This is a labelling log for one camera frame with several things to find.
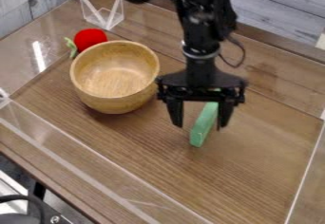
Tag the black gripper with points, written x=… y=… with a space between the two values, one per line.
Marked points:
x=200 y=83

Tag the green rectangular block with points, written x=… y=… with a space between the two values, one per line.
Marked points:
x=202 y=126

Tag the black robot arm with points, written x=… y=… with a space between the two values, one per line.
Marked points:
x=207 y=21

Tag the brown wooden bowl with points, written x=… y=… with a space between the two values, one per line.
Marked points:
x=112 y=75

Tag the red plush apple toy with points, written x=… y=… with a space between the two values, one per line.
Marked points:
x=84 y=39

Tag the clear acrylic table barrier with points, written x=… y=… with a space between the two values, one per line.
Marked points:
x=105 y=192

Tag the black metal table leg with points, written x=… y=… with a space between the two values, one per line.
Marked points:
x=39 y=191

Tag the clear acrylic corner bracket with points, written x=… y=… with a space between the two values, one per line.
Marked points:
x=104 y=18

